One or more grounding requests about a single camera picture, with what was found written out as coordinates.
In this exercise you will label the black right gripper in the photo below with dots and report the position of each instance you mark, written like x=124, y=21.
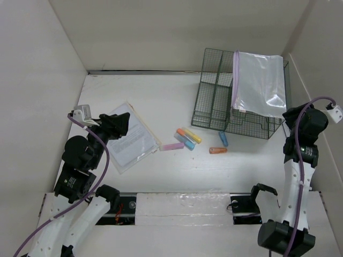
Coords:
x=290, y=114

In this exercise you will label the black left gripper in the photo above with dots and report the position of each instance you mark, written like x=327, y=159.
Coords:
x=107, y=123

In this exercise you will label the clear mesh document pouch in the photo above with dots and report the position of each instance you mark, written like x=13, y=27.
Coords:
x=138, y=143

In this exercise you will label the clear pouch with purple zipper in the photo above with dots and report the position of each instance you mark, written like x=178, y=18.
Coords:
x=258, y=84

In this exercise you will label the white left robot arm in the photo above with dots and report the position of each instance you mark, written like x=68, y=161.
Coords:
x=79, y=199

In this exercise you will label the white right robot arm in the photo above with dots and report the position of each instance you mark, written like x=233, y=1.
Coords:
x=285, y=227

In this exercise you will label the pink highlighter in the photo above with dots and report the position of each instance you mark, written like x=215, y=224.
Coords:
x=172, y=146

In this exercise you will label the orange highlighter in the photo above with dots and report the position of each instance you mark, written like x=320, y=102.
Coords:
x=183, y=133

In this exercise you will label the blue highlighter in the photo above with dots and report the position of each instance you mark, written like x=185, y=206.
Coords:
x=189, y=145

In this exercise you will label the yellow highlighter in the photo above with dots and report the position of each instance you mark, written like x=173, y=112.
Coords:
x=191, y=135

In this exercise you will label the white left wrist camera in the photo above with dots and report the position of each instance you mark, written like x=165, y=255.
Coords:
x=82, y=113

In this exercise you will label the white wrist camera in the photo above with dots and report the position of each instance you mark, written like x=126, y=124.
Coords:
x=82, y=113
x=334, y=113

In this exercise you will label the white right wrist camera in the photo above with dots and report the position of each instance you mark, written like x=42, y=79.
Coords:
x=334, y=113

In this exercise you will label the green wire desk organizer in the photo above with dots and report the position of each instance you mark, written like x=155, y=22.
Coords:
x=213, y=103

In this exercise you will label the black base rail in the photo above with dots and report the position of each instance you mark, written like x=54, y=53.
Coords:
x=185, y=209

